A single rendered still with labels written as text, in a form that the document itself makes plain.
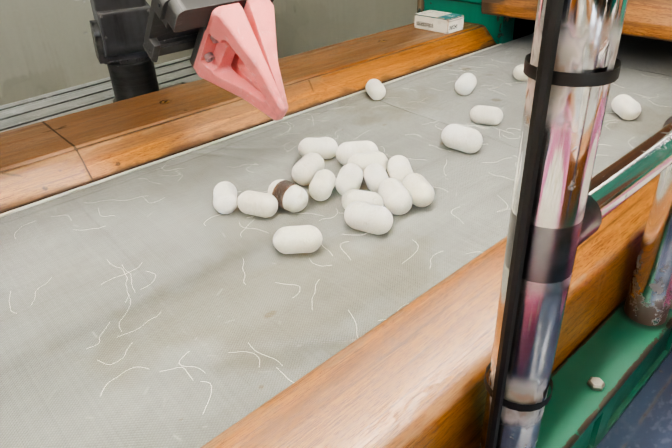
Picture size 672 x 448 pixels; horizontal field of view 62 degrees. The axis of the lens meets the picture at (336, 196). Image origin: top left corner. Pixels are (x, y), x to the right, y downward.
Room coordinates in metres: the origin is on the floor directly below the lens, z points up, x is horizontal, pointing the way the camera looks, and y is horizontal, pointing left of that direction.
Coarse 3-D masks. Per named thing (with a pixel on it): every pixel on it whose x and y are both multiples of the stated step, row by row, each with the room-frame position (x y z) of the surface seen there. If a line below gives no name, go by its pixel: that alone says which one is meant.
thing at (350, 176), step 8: (344, 168) 0.39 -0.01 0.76; (352, 168) 0.38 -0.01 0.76; (360, 168) 0.39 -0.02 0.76; (344, 176) 0.37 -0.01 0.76; (352, 176) 0.37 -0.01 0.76; (360, 176) 0.38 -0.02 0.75; (336, 184) 0.37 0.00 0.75; (344, 184) 0.37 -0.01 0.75; (352, 184) 0.37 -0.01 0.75; (360, 184) 0.38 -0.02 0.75; (344, 192) 0.37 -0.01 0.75
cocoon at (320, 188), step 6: (318, 174) 0.38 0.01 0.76; (324, 174) 0.38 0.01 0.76; (330, 174) 0.38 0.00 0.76; (312, 180) 0.37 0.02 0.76; (318, 180) 0.37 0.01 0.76; (324, 180) 0.37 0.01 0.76; (330, 180) 0.38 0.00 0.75; (312, 186) 0.37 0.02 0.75; (318, 186) 0.37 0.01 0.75; (324, 186) 0.37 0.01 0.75; (330, 186) 0.37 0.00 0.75; (312, 192) 0.37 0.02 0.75; (318, 192) 0.36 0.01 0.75; (324, 192) 0.36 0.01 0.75; (330, 192) 0.37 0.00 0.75; (318, 198) 0.36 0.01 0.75; (324, 198) 0.36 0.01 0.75
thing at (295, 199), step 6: (276, 180) 0.37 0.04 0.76; (270, 186) 0.37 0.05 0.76; (294, 186) 0.36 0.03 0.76; (270, 192) 0.36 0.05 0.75; (288, 192) 0.35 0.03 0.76; (294, 192) 0.35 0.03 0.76; (300, 192) 0.35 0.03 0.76; (306, 192) 0.36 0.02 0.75; (288, 198) 0.35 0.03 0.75; (294, 198) 0.35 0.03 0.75; (300, 198) 0.35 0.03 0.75; (306, 198) 0.35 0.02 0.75; (288, 204) 0.35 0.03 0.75; (294, 204) 0.35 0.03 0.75; (300, 204) 0.35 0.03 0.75; (306, 204) 0.35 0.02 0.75; (288, 210) 0.35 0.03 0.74; (294, 210) 0.35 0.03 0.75; (300, 210) 0.35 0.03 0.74
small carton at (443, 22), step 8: (416, 16) 0.81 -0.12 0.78; (424, 16) 0.80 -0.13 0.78; (432, 16) 0.79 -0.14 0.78; (440, 16) 0.79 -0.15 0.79; (448, 16) 0.79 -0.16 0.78; (456, 16) 0.78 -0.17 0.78; (416, 24) 0.81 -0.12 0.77; (424, 24) 0.80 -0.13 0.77; (432, 24) 0.79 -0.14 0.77; (440, 24) 0.78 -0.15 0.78; (448, 24) 0.77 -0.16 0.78; (456, 24) 0.78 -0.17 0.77; (440, 32) 0.78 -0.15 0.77; (448, 32) 0.77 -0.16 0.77
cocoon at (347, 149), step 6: (342, 144) 0.43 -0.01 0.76; (348, 144) 0.43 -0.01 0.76; (354, 144) 0.43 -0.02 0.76; (360, 144) 0.43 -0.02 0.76; (366, 144) 0.43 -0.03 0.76; (372, 144) 0.43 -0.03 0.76; (336, 150) 0.43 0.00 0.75; (342, 150) 0.42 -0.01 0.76; (348, 150) 0.42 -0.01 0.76; (354, 150) 0.42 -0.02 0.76; (360, 150) 0.42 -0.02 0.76; (366, 150) 0.42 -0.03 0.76; (372, 150) 0.42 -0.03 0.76; (336, 156) 0.43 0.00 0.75; (342, 156) 0.42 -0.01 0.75; (348, 156) 0.42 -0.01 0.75; (342, 162) 0.42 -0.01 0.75
